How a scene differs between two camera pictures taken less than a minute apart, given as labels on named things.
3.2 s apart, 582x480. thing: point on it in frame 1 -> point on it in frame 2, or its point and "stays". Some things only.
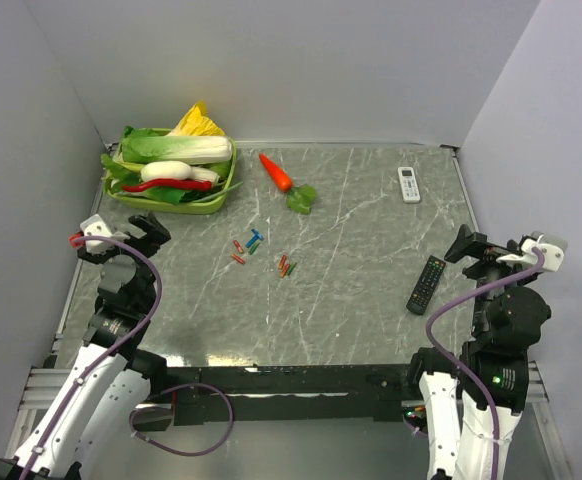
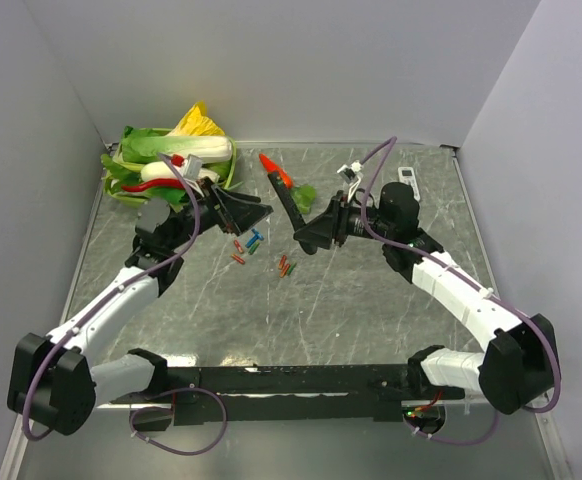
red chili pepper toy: [169, 184] stays
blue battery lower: [253, 239] stays
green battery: [253, 248] stays
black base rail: [373, 391] stays
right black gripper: [476, 243] -> [331, 224]
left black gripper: [155, 234] -> [235, 211]
